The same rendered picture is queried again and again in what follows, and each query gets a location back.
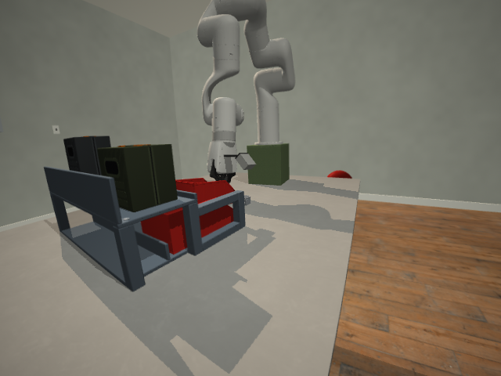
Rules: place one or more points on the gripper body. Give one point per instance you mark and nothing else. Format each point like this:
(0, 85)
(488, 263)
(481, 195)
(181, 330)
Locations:
(217, 150)

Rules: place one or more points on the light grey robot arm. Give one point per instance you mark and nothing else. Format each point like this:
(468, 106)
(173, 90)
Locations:
(222, 32)

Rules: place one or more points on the grey metal shelf rack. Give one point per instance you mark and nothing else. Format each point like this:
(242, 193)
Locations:
(108, 237)

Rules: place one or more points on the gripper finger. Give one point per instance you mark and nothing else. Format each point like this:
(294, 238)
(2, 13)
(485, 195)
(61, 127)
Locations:
(228, 176)
(215, 175)

